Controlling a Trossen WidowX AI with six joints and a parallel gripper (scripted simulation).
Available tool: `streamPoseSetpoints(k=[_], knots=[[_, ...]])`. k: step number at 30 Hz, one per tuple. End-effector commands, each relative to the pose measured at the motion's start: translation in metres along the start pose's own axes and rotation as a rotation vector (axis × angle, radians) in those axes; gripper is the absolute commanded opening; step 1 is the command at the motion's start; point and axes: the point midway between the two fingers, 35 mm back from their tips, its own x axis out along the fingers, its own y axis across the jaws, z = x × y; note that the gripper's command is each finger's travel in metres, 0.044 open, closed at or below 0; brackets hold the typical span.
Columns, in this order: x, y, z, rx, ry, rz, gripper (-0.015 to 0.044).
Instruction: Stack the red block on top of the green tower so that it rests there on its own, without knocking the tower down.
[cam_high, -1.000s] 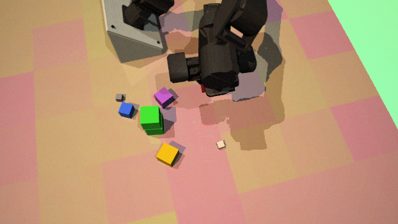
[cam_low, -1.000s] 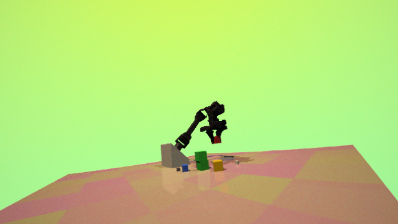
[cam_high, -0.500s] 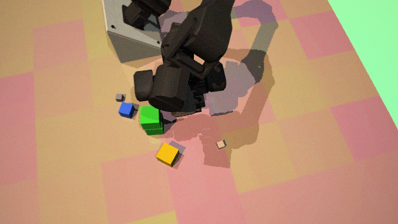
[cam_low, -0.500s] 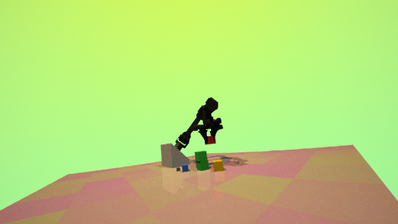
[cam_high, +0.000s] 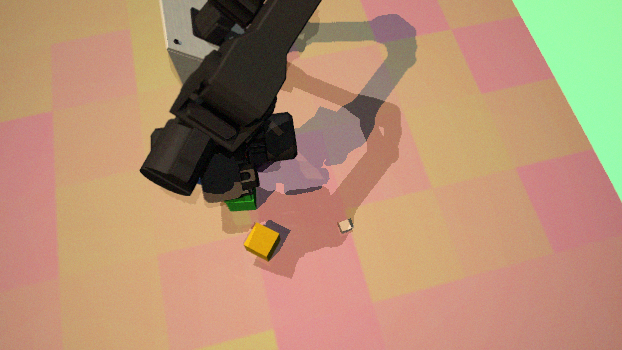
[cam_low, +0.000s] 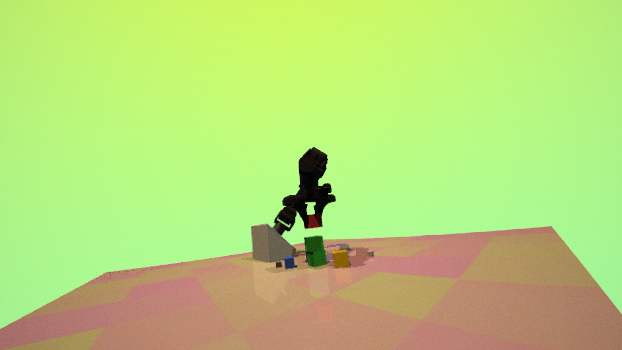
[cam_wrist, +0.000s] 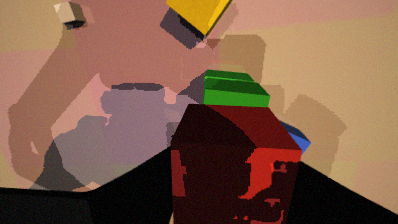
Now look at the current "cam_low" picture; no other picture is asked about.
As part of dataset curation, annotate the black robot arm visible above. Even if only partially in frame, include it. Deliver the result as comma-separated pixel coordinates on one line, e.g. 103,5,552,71
272,147,332,236

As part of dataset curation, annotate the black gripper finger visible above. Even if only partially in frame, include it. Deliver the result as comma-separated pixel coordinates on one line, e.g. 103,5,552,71
292,204,308,227
313,203,329,216

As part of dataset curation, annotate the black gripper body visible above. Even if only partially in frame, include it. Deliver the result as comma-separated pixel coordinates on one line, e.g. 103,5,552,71
282,178,336,206

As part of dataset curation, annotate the blue block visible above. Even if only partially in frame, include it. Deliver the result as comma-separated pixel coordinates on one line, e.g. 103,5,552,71
285,256,294,269

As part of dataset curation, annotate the green block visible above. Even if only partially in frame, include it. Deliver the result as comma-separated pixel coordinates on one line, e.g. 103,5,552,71
307,250,327,267
304,235,324,253

